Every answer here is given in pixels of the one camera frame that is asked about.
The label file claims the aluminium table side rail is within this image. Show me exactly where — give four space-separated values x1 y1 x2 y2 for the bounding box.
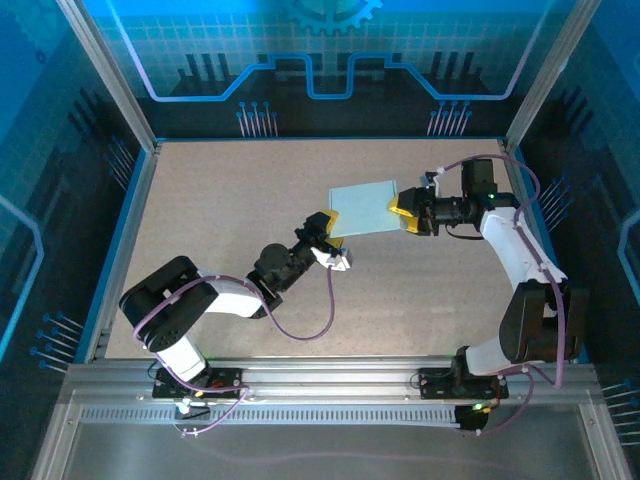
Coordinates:
84 142 162 362
499 139 576 362

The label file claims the aluminium frame post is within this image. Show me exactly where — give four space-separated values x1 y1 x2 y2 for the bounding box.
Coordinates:
503 0 604 154
55 0 162 154

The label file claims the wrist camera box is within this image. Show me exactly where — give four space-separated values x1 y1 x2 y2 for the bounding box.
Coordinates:
422 167 447 200
309 246 355 274

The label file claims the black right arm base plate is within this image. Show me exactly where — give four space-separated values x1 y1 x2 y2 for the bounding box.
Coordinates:
417 366 511 401

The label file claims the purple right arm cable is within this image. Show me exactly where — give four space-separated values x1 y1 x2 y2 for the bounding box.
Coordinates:
434 154 569 437

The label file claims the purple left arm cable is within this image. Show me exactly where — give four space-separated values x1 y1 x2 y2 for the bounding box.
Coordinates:
132 267 336 439

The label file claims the blue circuit print side panel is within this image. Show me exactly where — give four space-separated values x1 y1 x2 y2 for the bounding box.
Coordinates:
0 0 151 480
514 0 640 451

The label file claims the blue gear print panel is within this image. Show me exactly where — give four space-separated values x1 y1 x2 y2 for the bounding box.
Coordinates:
79 0 566 141

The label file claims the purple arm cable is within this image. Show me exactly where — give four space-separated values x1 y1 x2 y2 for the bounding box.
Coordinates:
132 267 336 439
434 154 569 437

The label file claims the slotted grey cable duct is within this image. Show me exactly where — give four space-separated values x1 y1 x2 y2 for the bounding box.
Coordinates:
79 405 464 427

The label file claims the black controller board with LED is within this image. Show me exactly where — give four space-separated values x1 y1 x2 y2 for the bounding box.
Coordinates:
453 401 490 434

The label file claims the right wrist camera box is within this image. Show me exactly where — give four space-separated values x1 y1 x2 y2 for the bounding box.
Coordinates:
422 167 447 200

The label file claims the grey metal sheet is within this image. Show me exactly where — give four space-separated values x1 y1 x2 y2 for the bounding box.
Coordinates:
29 399 631 480

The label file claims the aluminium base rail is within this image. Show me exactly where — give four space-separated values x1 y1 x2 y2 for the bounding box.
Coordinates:
64 355 599 404

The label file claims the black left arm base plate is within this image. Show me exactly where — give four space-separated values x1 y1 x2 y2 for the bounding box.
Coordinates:
152 367 245 401

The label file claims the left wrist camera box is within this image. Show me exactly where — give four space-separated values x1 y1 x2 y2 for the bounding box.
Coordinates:
309 246 355 274

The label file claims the light blue paper box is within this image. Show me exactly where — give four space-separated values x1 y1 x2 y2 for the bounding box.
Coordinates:
327 179 404 239

